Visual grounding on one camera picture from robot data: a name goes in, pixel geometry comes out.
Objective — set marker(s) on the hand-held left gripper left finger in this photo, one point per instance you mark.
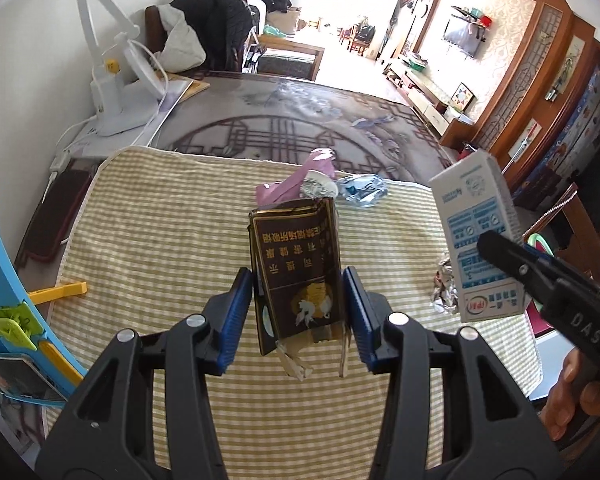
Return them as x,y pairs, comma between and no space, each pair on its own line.
232,325

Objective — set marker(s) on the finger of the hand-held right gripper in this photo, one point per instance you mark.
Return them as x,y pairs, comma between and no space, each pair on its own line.
510,260
550,260

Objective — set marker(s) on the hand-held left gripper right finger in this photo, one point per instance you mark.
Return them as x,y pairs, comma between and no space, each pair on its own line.
362,325

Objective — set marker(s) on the red bin with green rim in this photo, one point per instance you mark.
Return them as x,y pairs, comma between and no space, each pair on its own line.
534,240

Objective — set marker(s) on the white blue milk carton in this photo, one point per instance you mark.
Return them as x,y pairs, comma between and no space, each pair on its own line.
475,210

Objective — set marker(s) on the dark brown cigarette carton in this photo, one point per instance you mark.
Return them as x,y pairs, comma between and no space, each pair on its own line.
295,270

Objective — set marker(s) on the person's right hand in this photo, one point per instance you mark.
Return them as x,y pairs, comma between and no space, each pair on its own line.
565,410

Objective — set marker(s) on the dark wooden chair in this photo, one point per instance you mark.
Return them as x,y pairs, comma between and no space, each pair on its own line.
580,230

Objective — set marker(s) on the crumpled silver foil wrapper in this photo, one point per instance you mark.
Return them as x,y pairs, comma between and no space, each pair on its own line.
445,290

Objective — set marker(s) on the yellow checked mat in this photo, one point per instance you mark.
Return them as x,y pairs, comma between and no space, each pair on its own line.
155,240

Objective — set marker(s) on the blue white plastic wrapper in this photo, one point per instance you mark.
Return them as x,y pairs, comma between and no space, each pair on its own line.
362,189

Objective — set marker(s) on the pink snack bag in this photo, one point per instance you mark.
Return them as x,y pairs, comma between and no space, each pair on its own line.
290,185

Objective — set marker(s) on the colourful framed picture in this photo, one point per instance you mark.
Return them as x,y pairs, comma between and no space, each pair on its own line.
462,97

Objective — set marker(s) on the yellow plastic peg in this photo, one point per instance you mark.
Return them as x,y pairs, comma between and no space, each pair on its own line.
60,294

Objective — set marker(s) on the low television cabinet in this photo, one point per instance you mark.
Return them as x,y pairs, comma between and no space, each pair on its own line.
430,97

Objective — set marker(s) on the grey patterned rug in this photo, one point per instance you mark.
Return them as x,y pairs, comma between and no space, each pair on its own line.
280,110

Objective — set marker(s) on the blue plastic toy stand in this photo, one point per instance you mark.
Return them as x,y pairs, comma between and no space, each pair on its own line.
2,270

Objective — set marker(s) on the white desk lamp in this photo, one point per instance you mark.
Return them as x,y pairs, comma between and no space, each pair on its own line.
112,105

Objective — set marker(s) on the wooden dining chairs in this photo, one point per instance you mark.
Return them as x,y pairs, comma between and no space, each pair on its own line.
361,37

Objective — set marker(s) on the wooden sofa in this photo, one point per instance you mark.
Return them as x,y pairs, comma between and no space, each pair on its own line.
290,50

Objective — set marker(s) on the white cloth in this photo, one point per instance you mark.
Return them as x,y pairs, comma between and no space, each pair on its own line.
180,45

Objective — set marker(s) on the black clothing pile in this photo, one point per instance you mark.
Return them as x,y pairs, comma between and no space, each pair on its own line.
215,20

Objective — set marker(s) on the wall television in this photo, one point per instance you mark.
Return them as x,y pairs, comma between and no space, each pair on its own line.
462,37

